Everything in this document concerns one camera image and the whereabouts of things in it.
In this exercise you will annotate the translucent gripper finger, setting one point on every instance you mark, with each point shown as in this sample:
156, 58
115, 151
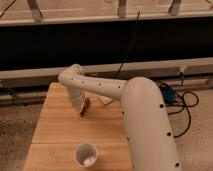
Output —
81, 104

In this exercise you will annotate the red chili pepper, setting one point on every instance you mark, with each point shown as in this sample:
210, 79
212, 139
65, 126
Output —
85, 107

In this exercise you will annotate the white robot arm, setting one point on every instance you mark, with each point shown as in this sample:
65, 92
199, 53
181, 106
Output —
148, 129

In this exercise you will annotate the white sponge block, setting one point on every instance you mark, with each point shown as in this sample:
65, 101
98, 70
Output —
106, 100

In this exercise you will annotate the white paper cup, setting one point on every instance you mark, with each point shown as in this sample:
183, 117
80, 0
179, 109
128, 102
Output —
86, 155

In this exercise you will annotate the blue power adapter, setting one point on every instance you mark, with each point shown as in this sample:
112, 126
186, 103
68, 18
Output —
169, 95

